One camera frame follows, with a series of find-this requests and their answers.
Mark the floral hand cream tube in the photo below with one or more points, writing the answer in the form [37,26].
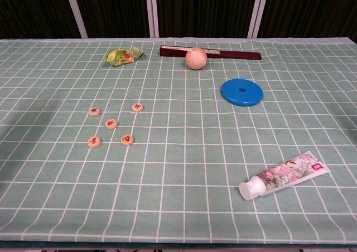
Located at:
[284,176]

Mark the green checked tablecloth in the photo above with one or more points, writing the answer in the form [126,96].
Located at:
[178,165]

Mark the blue disc with hole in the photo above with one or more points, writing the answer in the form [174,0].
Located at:
[231,96]

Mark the peach coloured ball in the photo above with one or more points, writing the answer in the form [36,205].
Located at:
[196,59]

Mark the green snack packet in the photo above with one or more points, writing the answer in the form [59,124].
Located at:
[122,57]

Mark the dark red folded fan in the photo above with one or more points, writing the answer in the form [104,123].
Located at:
[237,55]

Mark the white partition frame post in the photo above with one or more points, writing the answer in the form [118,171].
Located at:
[76,12]
[258,12]
[154,12]

